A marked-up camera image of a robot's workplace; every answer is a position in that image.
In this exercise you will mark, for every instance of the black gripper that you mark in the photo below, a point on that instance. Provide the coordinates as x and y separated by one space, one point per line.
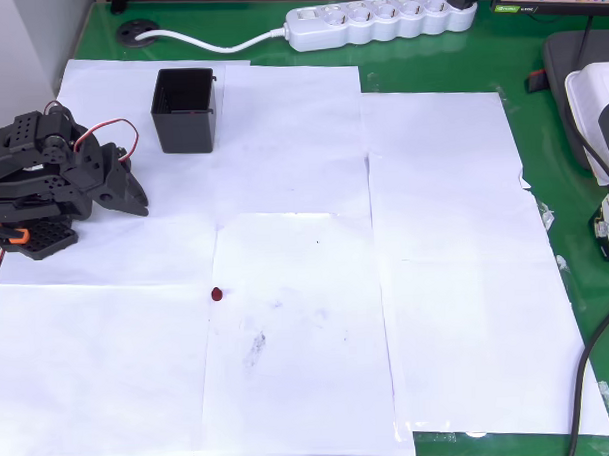
114 187

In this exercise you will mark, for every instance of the small red object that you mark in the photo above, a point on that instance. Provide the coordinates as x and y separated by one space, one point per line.
217 294

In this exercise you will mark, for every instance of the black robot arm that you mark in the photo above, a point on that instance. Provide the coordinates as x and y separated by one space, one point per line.
27 162

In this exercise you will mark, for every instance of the black open box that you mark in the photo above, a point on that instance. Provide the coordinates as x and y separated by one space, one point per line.
183 129

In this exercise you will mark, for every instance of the white paper sheet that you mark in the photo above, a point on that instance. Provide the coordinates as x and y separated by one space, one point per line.
431 123
299 363
477 307
291 138
99 375
135 244

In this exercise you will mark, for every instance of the orange black table clamp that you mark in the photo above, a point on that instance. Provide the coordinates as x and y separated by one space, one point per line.
7 233

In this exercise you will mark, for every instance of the black clamp foot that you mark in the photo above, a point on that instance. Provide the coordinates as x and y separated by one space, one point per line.
118 3

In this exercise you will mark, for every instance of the white power strip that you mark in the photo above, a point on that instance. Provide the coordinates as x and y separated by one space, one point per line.
377 25

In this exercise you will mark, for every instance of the small red black clip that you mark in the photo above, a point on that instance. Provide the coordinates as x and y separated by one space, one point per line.
538 81

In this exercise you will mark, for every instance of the white plastic container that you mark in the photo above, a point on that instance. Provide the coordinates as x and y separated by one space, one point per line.
587 98

